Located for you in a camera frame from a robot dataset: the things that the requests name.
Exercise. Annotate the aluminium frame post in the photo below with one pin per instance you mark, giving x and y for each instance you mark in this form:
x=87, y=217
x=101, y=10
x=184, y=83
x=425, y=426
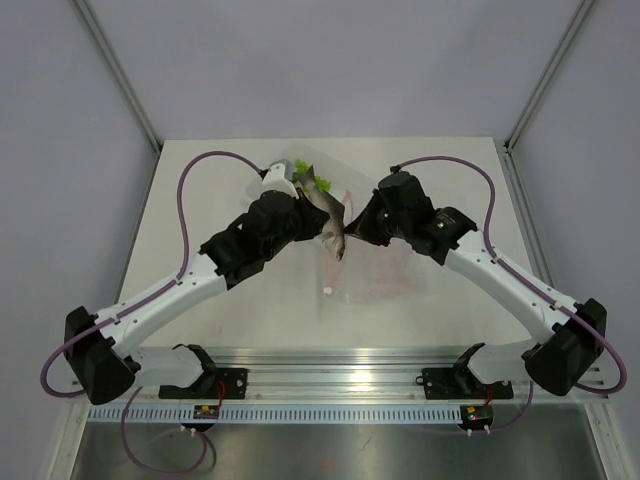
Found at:
x=552, y=68
x=89, y=20

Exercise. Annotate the left aluminium frame post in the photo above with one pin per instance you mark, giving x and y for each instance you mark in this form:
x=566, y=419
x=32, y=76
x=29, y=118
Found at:
x=89, y=20

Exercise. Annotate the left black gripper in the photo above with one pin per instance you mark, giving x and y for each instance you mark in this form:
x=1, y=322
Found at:
x=314, y=219

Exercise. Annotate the white slotted cable duct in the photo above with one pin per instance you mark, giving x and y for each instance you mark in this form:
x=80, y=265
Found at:
x=279, y=414

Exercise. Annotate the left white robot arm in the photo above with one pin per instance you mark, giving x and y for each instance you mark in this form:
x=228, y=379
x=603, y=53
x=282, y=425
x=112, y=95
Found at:
x=105, y=351

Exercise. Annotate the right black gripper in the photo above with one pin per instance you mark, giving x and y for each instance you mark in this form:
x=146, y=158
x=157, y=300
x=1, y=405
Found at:
x=363, y=226

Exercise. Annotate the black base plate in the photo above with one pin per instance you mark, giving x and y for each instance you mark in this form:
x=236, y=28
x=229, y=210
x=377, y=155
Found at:
x=230, y=383
x=449, y=383

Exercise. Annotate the clear zip top bag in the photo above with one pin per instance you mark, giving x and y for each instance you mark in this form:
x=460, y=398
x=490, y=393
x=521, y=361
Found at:
x=372, y=274

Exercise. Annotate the right aluminium frame post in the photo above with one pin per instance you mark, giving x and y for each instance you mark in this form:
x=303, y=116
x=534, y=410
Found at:
x=552, y=68

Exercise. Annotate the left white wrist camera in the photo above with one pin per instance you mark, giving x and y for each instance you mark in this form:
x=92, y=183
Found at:
x=279, y=177

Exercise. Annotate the white plastic basket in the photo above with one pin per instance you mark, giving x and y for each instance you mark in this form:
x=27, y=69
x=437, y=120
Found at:
x=346, y=183

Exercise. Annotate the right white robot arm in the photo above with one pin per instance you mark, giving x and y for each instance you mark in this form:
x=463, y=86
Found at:
x=561, y=346

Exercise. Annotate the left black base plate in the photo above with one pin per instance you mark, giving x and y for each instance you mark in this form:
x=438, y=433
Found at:
x=230, y=383

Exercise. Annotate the aluminium mounting rail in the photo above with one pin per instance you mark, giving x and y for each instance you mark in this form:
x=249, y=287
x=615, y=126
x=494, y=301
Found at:
x=339, y=375

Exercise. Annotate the green grape bunch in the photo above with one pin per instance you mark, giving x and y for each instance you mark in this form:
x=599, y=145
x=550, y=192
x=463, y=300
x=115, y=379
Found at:
x=304, y=176

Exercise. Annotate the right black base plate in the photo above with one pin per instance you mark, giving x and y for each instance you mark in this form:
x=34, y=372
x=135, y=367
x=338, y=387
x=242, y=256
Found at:
x=449, y=383

